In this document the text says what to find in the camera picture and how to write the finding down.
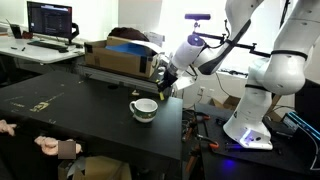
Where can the yellow marker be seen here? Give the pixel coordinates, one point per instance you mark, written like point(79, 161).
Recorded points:
point(162, 96)

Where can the brown cardboard panel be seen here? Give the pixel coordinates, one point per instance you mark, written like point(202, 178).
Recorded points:
point(275, 110)

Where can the black stereo camera bar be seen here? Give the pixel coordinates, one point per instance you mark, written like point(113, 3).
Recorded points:
point(197, 16)

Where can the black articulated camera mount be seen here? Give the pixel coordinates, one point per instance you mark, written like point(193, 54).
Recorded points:
point(253, 48)

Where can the black tablet device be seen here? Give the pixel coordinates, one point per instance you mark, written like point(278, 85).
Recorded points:
point(16, 31)

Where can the white office desk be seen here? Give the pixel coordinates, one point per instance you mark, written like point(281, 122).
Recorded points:
point(36, 55)

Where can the black keyboard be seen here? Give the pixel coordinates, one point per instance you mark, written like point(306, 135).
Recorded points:
point(46, 45)

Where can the black optical breadboard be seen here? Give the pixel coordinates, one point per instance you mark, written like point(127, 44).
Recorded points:
point(253, 163)

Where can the large pink soft toy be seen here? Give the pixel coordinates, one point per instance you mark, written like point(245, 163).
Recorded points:
point(48, 146)

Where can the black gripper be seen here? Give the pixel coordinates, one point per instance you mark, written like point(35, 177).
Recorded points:
point(168, 80)

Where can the black computer case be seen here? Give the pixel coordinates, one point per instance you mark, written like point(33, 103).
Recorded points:
point(308, 100)

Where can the black device blue lit edge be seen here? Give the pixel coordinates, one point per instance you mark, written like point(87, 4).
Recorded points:
point(301, 125)

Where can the white paper sheet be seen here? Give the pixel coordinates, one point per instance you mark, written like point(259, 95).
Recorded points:
point(146, 45)

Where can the white wall outlet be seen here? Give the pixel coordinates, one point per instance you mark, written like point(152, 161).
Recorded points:
point(201, 91)

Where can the flattened brown cardboard box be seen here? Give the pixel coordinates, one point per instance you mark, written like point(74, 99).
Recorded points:
point(226, 102)

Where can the large open cardboard box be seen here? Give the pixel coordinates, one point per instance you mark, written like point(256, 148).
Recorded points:
point(103, 168)

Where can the white green ceramic cup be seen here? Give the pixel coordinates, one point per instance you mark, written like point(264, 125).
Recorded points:
point(146, 116)

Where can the orange black clamp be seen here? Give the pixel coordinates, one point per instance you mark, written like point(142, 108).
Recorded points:
point(200, 117)
point(213, 145)

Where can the small beige tape scrap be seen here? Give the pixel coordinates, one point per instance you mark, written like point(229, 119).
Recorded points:
point(135, 93)

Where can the aluminium frame platform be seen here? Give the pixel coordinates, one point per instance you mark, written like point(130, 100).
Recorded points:
point(126, 80)

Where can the blue sheet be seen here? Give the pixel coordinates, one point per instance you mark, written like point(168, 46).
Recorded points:
point(128, 50)

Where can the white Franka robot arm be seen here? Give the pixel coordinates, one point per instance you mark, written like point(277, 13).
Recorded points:
point(253, 113)

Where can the cardboard box black tape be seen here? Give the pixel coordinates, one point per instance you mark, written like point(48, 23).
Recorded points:
point(116, 61)

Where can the black monitor lit screen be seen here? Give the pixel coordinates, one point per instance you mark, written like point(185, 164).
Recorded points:
point(50, 20)

